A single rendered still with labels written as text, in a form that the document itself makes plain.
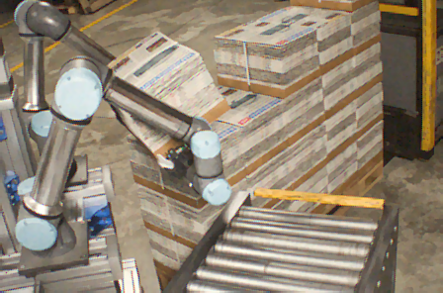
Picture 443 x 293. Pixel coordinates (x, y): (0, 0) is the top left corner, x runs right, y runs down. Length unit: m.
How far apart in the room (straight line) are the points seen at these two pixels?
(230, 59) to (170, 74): 0.89
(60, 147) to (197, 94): 0.54
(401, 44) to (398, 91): 0.32
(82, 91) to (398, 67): 2.59
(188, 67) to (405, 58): 2.07
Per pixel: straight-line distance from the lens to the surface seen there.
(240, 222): 1.91
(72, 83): 1.50
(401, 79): 3.81
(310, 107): 2.81
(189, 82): 1.91
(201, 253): 1.80
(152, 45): 2.13
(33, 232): 1.69
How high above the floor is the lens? 1.87
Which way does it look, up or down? 25 degrees down
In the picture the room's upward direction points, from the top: 7 degrees counter-clockwise
